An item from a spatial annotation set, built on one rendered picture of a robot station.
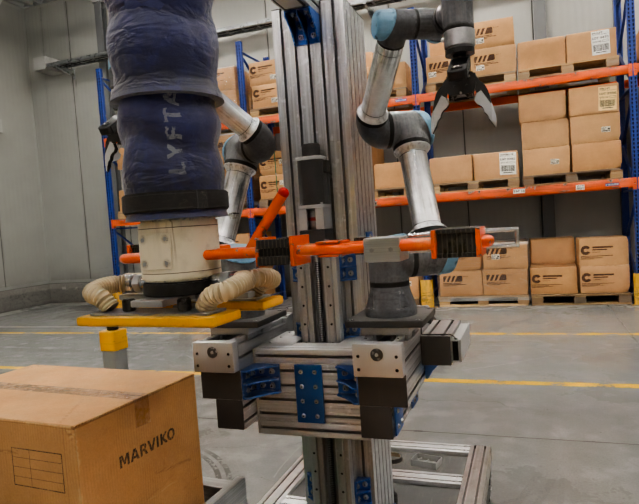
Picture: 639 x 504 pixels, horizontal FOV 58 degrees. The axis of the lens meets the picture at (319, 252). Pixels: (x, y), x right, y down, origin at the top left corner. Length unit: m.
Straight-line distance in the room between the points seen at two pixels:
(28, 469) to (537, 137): 7.57
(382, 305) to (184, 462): 0.67
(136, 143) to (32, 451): 0.68
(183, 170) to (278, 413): 0.93
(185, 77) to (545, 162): 7.28
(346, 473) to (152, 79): 1.33
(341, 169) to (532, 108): 6.59
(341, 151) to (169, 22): 0.82
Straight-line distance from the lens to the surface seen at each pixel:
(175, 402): 1.53
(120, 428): 1.39
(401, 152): 1.83
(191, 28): 1.26
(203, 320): 1.10
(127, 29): 1.26
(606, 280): 8.34
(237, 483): 1.75
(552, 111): 8.33
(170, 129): 1.20
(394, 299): 1.64
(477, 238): 1.00
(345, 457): 1.95
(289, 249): 1.11
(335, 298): 1.81
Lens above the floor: 1.32
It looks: 3 degrees down
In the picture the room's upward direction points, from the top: 4 degrees counter-clockwise
